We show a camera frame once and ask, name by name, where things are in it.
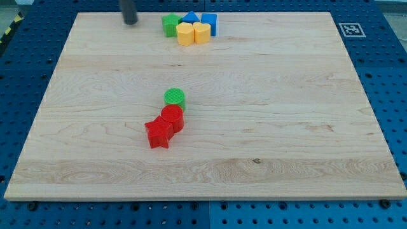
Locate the yellow hexagon block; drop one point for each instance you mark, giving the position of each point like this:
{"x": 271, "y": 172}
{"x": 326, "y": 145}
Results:
{"x": 185, "y": 34}

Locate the blue cube block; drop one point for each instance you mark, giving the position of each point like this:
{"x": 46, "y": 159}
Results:
{"x": 211, "y": 19}

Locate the green circle block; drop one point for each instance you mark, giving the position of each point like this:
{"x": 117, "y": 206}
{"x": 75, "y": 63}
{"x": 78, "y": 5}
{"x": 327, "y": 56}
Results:
{"x": 175, "y": 96}

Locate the green star block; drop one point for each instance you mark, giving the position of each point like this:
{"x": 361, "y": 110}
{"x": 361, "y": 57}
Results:
{"x": 169, "y": 23}

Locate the red star block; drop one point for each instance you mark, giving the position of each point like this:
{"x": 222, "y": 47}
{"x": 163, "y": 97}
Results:
{"x": 159, "y": 132}

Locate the white fiducial marker tag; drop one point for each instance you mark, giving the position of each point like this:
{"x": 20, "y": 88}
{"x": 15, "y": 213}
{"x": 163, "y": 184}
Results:
{"x": 352, "y": 30}

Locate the light wooden board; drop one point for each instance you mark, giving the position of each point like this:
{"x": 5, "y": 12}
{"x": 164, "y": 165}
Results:
{"x": 274, "y": 111}

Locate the red circle block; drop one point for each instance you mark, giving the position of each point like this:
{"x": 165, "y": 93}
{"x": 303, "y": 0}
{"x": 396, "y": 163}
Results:
{"x": 173, "y": 114}

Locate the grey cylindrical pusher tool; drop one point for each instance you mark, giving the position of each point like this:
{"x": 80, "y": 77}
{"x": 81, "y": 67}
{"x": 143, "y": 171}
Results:
{"x": 128, "y": 11}

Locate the yellow heart block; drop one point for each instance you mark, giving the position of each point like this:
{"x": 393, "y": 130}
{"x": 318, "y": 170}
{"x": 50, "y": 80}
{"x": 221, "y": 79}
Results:
{"x": 202, "y": 32}

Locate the blue triangle block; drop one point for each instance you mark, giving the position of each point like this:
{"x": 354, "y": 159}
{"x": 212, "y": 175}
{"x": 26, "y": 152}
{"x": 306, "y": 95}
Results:
{"x": 191, "y": 17}

